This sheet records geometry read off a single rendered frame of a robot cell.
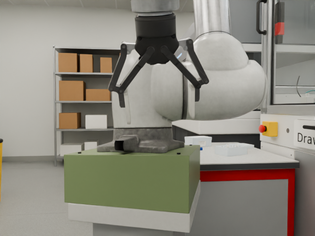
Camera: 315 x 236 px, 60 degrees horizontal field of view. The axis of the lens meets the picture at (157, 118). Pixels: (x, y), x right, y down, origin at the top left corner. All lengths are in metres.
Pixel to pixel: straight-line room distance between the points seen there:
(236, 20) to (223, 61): 1.28
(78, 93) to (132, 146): 4.19
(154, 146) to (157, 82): 0.15
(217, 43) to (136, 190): 0.40
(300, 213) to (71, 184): 0.98
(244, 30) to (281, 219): 1.20
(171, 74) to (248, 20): 1.37
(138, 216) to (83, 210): 0.13
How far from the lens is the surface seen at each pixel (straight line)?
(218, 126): 1.84
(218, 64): 0.68
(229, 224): 1.22
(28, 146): 5.50
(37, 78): 5.43
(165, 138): 0.67
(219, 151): 1.30
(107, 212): 0.64
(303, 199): 1.31
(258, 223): 1.26
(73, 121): 4.81
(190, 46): 0.54
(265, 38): 1.58
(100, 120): 4.72
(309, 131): 1.21
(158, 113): 0.66
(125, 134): 0.66
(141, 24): 0.51
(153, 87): 0.65
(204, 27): 0.77
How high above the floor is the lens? 0.98
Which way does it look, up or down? 2 degrees down
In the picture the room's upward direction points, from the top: straight up
